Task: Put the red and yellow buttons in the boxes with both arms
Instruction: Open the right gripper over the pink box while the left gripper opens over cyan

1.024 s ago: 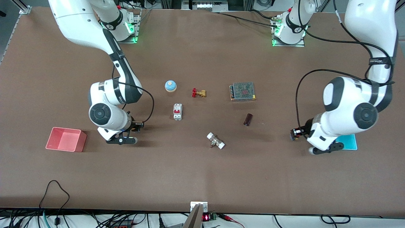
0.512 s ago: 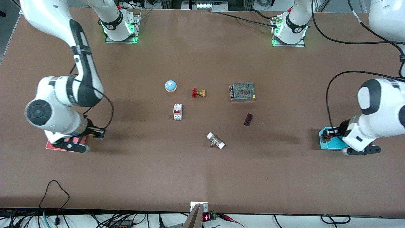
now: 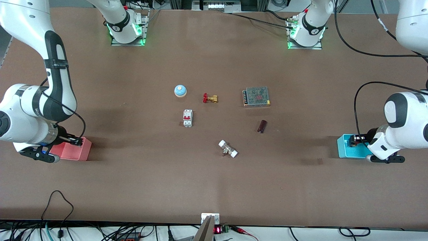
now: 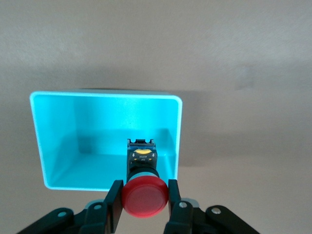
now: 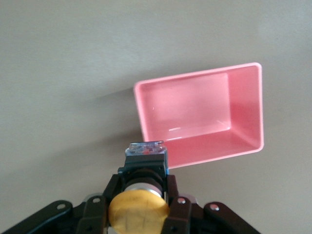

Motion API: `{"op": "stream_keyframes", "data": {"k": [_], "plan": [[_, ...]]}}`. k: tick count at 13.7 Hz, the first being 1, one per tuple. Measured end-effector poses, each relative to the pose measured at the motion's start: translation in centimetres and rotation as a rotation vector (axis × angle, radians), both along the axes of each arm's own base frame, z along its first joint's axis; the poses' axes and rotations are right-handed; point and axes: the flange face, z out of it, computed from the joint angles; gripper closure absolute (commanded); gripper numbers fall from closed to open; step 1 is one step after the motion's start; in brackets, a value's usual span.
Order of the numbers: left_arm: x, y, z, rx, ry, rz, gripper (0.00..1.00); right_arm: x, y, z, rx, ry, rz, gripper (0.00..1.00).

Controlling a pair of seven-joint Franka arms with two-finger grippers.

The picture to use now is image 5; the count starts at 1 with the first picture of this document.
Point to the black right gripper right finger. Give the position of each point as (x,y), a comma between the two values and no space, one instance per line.
(179,214)

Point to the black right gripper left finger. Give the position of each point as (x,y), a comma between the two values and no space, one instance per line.
(95,214)

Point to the yellow push button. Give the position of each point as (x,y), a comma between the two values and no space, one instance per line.
(137,209)

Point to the pink plastic box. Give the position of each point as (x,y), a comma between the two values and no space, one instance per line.
(202,112)

